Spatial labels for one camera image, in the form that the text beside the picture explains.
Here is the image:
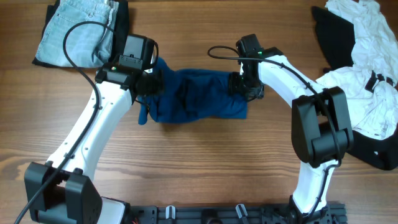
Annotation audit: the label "light blue folded jeans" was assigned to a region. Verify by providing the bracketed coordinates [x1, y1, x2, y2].
[35, 0, 120, 68]

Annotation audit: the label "white crumpled garment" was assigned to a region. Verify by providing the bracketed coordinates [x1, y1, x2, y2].
[317, 0, 397, 140]

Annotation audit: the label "black garment on right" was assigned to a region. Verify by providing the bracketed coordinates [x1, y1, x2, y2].
[311, 6, 397, 170]

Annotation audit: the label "dark blue polo shirt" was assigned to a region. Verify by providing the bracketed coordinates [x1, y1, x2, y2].
[138, 58, 248, 125]

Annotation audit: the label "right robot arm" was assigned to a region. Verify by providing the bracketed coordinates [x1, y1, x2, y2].
[229, 34, 353, 220]

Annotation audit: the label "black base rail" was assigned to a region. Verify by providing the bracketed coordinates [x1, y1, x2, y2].
[124, 203, 347, 224]

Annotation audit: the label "right black cable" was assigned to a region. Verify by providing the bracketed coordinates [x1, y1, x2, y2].
[207, 45, 343, 223]

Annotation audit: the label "black folded garment under jeans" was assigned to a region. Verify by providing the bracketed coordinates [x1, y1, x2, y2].
[32, 0, 131, 69]

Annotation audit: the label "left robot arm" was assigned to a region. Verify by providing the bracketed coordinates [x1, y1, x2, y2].
[24, 35, 164, 223]

